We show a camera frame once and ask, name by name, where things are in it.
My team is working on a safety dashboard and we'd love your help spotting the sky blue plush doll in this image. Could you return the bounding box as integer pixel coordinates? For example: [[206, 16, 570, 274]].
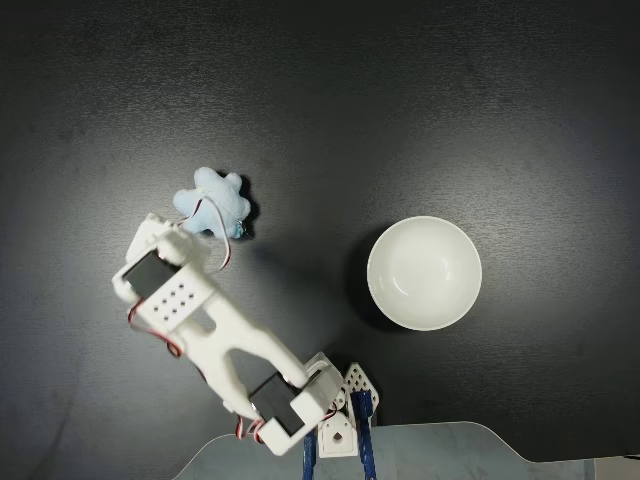
[[172, 167, 255, 240]]

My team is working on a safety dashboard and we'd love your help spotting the white ceramic bowl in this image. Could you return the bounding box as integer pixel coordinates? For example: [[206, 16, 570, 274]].
[[366, 215, 484, 332]]

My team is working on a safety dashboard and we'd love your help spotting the red white servo cable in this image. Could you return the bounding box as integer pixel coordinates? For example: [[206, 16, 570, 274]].
[[179, 197, 235, 274], [233, 414, 266, 445]]

